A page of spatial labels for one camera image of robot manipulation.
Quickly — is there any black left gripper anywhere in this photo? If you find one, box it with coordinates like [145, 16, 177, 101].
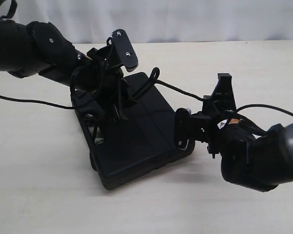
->
[69, 47, 133, 122]

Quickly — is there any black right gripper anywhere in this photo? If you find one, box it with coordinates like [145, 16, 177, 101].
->
[192, 73, 249, 158]

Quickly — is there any black plastic carry case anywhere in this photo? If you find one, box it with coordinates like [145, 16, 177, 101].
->
[77, 68, 195, 190]

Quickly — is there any black braided rope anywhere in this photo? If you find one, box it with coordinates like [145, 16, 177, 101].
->
[131, 68, 207, 103]

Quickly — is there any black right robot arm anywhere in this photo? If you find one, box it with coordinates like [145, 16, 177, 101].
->
[190, 73, 293, 192]

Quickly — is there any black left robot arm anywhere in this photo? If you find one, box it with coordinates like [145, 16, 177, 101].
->
[0, 19, 138, 115]

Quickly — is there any white backdrop curtain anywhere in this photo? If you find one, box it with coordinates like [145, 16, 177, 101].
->
[14, 0, 293, 43]

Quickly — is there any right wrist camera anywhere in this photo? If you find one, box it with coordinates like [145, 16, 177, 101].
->
[174, 108, 191, 150]

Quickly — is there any thin black right cable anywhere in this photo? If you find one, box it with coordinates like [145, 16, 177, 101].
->
[234, 104, 293, 121]

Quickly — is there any thin black cable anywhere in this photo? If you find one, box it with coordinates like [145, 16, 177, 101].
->
[234, 104, 293, 121]
[0, 91, 74, 110]

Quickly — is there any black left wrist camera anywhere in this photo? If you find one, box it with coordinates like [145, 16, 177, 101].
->
[106, 29, 139, 72]

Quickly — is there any thin black left cable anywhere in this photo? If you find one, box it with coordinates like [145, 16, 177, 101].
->
[0, 91, 74, 110]

